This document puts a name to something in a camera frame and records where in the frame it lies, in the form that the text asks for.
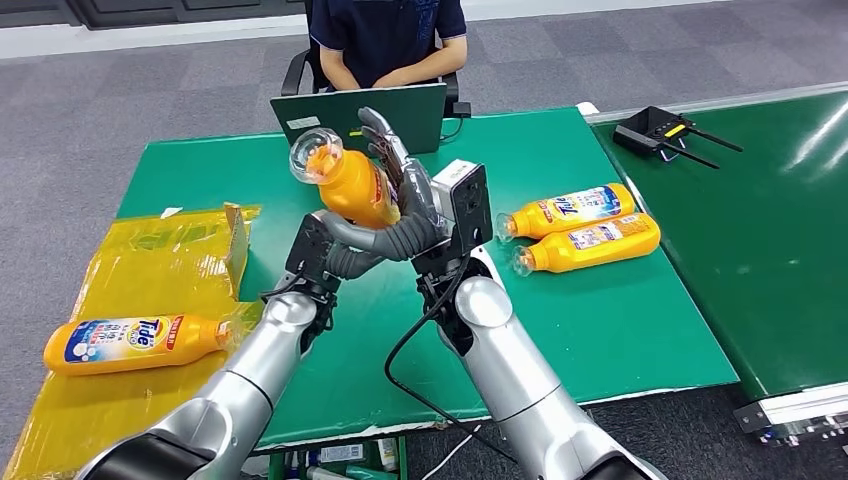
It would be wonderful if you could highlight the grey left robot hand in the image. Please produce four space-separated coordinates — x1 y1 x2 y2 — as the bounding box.
322 228 387 281

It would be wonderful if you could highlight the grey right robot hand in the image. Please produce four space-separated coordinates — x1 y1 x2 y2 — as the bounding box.
311 106 448 262

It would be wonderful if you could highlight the orange detergent bottle clear cap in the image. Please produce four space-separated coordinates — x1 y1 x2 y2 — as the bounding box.
289 127 403 231

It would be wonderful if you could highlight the orange Tide detergent bottle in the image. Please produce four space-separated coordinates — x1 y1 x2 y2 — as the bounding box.
42 313 245 378
495 183 639 242

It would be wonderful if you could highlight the orange bottle showing back label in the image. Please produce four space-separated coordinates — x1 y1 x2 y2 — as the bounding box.
511 212 663 278

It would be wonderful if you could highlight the dark green laptop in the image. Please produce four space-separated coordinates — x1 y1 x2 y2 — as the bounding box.
270 82 450 166

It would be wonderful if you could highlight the black office chair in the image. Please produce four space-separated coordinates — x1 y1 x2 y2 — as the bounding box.
280 0 464 119

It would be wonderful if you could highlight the yellow plastic sheet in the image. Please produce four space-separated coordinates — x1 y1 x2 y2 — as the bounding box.
3 203 270 480

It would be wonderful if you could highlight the black controller with antennas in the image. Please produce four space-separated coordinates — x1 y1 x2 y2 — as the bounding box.
613 105 746 172

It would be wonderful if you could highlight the green conveyor belt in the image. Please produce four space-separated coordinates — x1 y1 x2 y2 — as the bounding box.
586 80 848 448

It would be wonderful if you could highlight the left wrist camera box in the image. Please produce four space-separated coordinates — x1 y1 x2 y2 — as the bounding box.
284 211 346 286

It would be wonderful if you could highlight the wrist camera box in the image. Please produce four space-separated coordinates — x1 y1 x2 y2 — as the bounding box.
431 158 495 256
284 211 346 286

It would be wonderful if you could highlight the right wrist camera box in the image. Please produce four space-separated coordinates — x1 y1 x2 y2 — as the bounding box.
431 158 495 256

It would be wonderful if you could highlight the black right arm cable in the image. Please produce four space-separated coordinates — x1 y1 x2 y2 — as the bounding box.
384 258 518 464

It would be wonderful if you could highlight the white cable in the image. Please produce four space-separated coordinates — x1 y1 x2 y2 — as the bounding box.
423 425 483 480

